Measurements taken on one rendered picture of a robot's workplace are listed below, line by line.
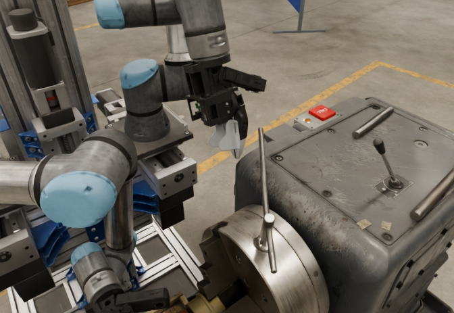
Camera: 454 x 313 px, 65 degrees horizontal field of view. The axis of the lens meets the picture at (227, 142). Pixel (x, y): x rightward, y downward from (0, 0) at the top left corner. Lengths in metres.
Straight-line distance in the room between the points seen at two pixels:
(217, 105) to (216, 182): 2.07
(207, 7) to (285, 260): 0.50
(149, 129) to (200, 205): 1.45
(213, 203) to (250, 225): 1.76
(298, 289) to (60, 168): 0.51
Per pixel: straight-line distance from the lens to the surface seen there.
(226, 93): 0.65
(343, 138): 1.04
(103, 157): 0.71
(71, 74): 1.20
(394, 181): 0.92
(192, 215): 2.47
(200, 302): 0.82
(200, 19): 0.63
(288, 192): 0.85
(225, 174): 2.76
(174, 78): 1.08
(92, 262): 0.93
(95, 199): 0.67
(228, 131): 0.68
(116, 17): 0.72
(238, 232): 0.77
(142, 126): 1.14
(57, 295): 2.05
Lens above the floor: 1.84
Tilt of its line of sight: 37 degrees down
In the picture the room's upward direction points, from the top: straight up
